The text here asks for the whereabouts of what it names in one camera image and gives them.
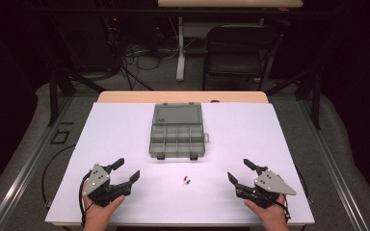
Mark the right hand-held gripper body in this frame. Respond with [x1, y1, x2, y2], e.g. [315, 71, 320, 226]
[235, 168, 298, 210]

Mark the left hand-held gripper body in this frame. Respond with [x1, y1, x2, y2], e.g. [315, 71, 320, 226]
[82, 163, 133, 208]

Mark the grey plastic compartment box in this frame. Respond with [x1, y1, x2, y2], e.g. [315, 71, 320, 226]
[148, 101, 211, 161]

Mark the person's right hand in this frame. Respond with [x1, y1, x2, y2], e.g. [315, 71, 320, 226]
[243, 192, 289, 226]

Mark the person's left hand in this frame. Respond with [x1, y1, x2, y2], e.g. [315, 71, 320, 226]
[82, 183, 126, 226]

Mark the white table board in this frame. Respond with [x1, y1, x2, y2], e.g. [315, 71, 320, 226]
[44, 102, 316, 225]

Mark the light wooden table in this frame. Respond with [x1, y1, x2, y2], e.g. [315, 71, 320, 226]
[51, 90, 313, 228]

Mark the black folding chair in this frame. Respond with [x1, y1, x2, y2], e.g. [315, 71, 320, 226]
[201, 23, 284, 92]

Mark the white background desk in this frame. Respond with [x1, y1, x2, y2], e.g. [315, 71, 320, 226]
[157, 0, 304, 83]

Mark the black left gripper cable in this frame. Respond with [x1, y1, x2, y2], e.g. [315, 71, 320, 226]
[78, 170, 93, 226]

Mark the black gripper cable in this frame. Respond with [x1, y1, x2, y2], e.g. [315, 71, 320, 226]
[277, 192, 292, 223]
[78, 170, 93, 226]

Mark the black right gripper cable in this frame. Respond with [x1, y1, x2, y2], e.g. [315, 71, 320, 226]
[277, 192, 292, 223]

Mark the black floor cable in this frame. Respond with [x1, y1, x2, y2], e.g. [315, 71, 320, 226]
[40, 143, 78, 206]

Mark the aluminium floor rail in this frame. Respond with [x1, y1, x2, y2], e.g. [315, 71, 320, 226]
[296, 98, 370, 231]
[0, 95, 75, 231]

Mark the black frame post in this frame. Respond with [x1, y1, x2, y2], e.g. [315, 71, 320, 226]
[264, 69, 323, 131]
[47, 67, 108, 127]

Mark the bundle of dark cables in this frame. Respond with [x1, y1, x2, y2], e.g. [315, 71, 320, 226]
[100, 13, 162, 91]

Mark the black horizontal frame bar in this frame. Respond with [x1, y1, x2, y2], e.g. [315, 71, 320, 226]
[33, 7, 336, 17]

